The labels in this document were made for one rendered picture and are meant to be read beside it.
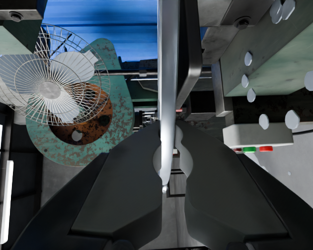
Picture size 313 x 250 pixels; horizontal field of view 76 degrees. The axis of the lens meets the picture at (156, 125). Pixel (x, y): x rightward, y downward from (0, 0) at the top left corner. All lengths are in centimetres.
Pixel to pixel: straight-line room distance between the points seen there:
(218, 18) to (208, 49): 14
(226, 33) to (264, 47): 10
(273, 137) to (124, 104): 126
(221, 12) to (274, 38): 8
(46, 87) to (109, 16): 145
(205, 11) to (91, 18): 219
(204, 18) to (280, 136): 31
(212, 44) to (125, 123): 122
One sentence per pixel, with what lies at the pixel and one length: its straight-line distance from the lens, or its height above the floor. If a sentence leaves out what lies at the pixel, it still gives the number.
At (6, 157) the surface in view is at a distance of 602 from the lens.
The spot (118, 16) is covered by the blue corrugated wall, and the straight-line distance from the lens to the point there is 241.
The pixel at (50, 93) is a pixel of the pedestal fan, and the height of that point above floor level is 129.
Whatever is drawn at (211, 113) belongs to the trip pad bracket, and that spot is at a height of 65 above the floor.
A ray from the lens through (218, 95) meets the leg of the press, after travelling 51.
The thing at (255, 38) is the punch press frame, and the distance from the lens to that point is 37.
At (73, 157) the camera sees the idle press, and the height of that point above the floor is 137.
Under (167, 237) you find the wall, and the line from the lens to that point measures 726.
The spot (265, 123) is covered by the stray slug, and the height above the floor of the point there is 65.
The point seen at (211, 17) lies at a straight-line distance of 32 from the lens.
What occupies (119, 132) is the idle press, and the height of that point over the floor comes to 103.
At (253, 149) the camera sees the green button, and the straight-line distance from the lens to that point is 51.
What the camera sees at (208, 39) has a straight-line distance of 43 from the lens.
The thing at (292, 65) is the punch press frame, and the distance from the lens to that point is 37.
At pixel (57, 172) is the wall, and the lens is 744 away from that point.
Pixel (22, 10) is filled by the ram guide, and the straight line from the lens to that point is 44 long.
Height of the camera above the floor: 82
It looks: 3 degrees down
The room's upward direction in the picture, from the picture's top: 92 degrees counter-clockwise
